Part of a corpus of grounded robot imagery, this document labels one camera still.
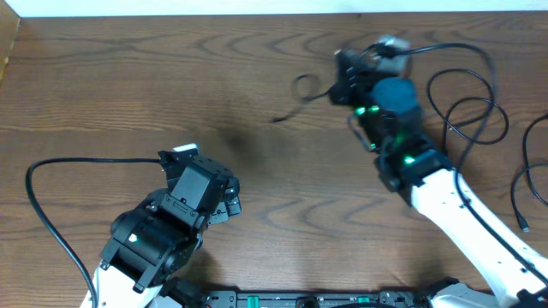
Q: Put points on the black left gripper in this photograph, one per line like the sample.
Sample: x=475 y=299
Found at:
x=231 y=204

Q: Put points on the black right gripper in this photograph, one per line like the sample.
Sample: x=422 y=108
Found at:
x=347 y=79

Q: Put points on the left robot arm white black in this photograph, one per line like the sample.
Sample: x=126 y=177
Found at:
x=151 y=242

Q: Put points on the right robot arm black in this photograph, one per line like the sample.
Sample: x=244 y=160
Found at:
x=387 y=109

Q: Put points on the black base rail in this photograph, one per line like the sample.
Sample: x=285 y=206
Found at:
x=391 y=298

